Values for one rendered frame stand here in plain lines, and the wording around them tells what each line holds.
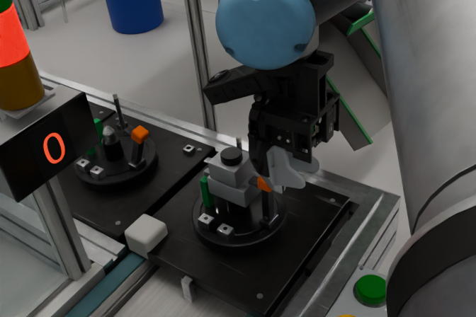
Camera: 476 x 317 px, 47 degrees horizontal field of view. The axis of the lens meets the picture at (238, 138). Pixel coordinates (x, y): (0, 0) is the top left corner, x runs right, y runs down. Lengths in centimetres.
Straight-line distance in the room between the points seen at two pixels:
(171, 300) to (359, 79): 47
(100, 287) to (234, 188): 23
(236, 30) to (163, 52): 111
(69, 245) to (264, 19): 47
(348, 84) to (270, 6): 55
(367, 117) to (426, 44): 72
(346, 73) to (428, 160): 77
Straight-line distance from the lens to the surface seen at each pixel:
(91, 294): 81
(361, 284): 74
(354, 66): 96
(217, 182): 76
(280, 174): 67
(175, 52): 150
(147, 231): 80
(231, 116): 122
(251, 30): 41
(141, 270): 83
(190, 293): 77
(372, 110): 95
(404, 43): 23
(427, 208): 17
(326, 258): 78
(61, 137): 63
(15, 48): 57
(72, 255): 78
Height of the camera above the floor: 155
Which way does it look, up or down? 37 degrees down
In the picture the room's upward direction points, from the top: 7 degrees counter-clockwise
